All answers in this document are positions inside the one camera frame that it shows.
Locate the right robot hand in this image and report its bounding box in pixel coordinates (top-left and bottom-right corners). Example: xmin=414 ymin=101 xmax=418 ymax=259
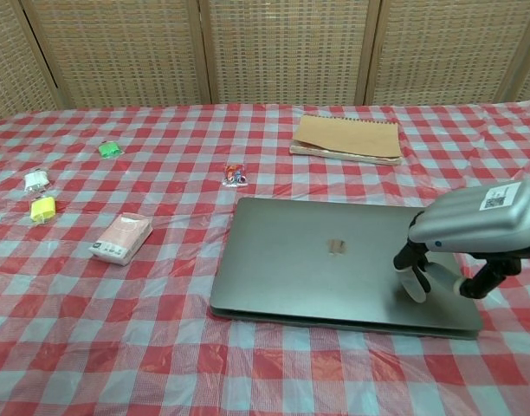
xmin=391 ymin=176 xmax=530 ymax=303

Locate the silver grey laptop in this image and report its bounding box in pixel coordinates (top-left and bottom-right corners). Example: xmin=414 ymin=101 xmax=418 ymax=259
xmin=209 ymin=197 xmax=485 ymax=341

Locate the brown spiral notebook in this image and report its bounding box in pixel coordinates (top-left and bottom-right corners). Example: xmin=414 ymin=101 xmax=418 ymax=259
xmin=288 ymin=114 xmax=404 ymax=167

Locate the woven bamboo folding screen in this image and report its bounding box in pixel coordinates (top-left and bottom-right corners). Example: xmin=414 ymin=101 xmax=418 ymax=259
xmin=0 ymin=0 xmax=530 ymax=127

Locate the red white checkered tablecloth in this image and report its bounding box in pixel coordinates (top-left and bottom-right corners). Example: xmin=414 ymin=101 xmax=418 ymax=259
xmin=0 ymin=98 xmax=530 ymax=416

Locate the pink tissue pack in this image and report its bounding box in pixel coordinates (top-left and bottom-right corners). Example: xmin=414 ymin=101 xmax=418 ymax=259
xmin=88 ymin=212 xmax=153 ymax=266

